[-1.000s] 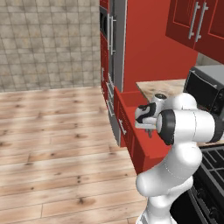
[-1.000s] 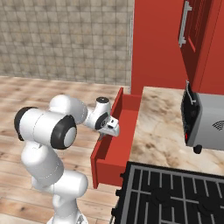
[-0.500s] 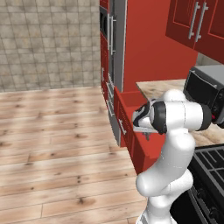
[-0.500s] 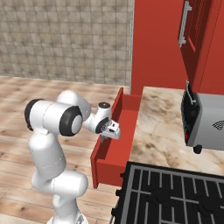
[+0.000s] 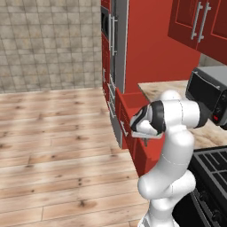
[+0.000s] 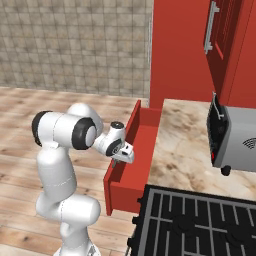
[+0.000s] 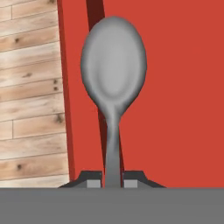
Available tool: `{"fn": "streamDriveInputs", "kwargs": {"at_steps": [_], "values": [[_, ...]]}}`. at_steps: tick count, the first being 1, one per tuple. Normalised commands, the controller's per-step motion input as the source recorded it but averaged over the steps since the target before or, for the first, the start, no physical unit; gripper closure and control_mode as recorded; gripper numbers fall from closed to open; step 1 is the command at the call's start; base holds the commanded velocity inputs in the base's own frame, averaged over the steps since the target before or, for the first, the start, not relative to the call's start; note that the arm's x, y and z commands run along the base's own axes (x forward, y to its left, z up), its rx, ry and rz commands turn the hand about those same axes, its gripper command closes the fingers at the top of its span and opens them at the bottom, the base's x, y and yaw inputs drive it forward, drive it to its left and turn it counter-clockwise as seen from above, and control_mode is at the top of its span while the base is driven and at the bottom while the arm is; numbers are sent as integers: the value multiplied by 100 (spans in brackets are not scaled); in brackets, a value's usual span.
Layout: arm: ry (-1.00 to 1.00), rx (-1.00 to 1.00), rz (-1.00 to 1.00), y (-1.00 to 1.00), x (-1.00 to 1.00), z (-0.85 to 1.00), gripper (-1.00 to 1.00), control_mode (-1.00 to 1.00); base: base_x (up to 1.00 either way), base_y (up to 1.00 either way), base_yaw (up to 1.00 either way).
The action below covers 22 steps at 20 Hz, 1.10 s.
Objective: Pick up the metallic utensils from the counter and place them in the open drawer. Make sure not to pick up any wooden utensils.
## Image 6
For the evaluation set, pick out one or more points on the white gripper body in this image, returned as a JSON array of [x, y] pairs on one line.
[[127, 155]]

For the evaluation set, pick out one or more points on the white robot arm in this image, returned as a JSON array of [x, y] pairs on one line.
[[55, 166]]

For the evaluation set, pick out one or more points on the red open drawer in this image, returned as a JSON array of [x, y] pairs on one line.
[[141, 140]]

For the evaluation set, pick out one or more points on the black hob knob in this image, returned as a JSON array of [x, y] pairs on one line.
[[135, 220], [130, 242], [140, 200]]

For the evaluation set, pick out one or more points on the black hob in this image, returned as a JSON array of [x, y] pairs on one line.
[[196, 226]]

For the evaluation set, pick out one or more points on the grey toaster oven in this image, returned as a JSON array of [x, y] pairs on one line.
[[238, 140]]

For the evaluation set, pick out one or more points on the tall red cabinet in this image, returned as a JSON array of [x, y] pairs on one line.
[[180, 50]]

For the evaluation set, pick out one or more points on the red cabinet door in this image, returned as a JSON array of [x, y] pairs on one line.
[[226, 33]]

